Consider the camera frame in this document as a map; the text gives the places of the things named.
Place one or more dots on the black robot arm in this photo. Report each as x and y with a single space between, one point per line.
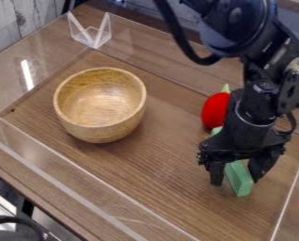
242 28

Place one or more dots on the brown wooden bowl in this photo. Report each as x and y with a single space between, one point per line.
99 104

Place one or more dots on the red toy strawberry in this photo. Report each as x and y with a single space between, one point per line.
214 108

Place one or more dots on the long green block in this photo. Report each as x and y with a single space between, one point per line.
239 178

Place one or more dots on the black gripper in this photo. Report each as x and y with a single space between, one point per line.
242 140

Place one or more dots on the clear acrylic tray wall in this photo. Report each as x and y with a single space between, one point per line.
90 207

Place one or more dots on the clear acrylic corner bracket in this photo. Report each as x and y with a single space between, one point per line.
91 36

